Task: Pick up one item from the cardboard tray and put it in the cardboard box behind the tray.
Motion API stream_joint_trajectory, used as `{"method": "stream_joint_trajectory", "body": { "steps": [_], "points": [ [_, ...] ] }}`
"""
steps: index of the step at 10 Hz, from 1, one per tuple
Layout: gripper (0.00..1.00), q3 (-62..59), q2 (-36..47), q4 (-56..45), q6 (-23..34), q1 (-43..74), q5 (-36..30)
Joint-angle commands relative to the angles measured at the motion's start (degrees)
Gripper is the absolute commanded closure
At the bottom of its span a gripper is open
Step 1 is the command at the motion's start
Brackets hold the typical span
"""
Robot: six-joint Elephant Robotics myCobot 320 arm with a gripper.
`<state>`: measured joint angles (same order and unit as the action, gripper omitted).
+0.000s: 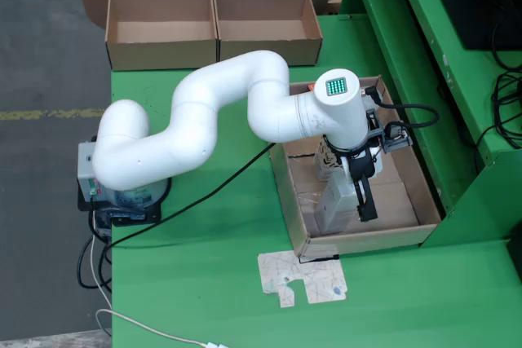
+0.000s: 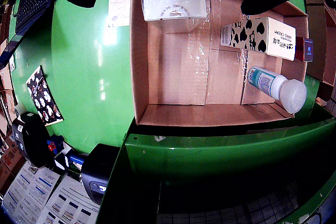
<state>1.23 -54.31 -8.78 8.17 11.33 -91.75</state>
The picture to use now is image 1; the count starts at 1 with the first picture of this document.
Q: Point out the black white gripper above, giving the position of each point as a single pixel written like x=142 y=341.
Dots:
x=361 y=164

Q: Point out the white d'Alba carton box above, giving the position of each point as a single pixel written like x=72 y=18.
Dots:
x=330 y=209

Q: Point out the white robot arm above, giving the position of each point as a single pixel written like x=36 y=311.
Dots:
x=183 y=120

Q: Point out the shallow cardboard tray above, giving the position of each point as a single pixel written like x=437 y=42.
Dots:
x=395 y=209

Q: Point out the cow print hand cream box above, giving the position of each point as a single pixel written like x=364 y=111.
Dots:
x=326 y=160

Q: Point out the open cardboard box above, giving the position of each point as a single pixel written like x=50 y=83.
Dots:
x=163 y=5
x=261 y=5

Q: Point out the gray robot controller box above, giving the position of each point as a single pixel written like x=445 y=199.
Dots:
x=87 y=168

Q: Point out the flattened patterned white carton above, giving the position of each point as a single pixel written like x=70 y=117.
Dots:
x=314 y=278

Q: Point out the green metal shelf unit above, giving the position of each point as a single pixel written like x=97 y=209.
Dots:
x=408 y=38

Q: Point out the gray wrist camera module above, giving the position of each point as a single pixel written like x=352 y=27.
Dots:
x=397 y=140

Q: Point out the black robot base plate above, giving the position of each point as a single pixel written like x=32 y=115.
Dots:
x=138 y=219

